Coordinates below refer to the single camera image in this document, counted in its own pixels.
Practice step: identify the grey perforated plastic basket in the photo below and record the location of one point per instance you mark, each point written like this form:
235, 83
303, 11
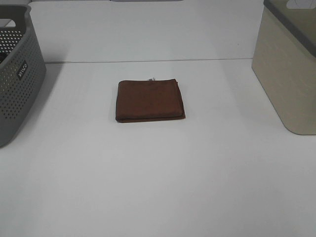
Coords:
22, 69

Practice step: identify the brown towel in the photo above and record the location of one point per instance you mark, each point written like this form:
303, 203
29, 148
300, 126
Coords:
149, 100

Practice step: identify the beige plastic basket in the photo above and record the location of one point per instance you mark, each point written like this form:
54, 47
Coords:
284, 61

